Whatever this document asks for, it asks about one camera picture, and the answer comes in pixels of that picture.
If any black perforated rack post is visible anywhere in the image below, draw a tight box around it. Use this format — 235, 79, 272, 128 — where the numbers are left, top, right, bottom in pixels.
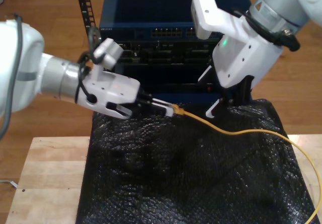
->
74, 0, 103, 46

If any black bubble wrap mat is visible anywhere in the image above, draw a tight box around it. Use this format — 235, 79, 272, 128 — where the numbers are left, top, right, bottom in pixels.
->
75, 98, 321, 224

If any grey flat ribbon cable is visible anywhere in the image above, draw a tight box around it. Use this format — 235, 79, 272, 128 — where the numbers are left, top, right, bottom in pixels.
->
0, 179, 19, 188

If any grey camera cable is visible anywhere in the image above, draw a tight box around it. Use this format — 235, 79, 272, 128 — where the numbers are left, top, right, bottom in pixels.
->
0, 13, 24, 140

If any black rack server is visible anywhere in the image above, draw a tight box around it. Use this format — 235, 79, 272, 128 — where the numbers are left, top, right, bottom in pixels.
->
114, 40, 222, 65

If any yellow network cable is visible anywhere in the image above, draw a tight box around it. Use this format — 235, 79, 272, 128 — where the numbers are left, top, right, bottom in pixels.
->
172, 104, 322, 224

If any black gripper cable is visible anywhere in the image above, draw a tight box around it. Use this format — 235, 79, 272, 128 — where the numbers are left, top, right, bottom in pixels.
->
193, 0, 301, 52
75, 26, 103, 104

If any blue network switch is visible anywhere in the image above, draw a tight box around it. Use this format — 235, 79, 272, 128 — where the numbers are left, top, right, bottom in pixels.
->
99, 0, 252, 42

